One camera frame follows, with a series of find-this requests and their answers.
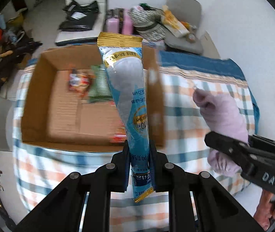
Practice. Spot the pink suitcase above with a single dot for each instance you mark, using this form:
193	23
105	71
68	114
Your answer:
118	21

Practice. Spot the grey chair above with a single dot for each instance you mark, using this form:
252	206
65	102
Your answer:
188	12

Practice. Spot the cardboard box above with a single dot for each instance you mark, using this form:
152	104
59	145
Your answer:
56	117

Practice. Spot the blue yellow stick packet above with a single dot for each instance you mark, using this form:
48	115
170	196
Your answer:
122	58

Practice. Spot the black plastic bag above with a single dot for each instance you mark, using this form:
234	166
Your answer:
79	18

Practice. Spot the red snack packet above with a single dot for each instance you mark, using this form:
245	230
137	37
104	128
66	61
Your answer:
119	136

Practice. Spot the beige board on floor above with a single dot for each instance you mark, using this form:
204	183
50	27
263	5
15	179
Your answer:
209	48

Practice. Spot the lilac soft cloth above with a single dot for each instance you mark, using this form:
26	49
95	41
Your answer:
222	116

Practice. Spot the green patterned packet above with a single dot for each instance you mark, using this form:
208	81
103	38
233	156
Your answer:
99	90

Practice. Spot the right hand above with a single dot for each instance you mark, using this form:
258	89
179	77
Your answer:
265	210

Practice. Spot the orange snack bag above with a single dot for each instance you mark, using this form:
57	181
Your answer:
80	82

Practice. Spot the tape roll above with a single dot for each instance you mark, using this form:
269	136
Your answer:
191	38

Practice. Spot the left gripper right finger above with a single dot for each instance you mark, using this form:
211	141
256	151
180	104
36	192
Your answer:
170	178

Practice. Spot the white chair black frame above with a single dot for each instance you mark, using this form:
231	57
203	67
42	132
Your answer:
64	38

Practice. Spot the plaid blanket blue border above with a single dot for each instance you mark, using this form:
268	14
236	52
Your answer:
39	170

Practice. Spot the yellow white snack bag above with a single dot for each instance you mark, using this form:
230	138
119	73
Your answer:
173	24

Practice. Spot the patterned bucket hat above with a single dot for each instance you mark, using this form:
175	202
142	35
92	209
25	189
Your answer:
147	22

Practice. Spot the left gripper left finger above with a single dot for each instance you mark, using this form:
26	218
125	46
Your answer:
109	178

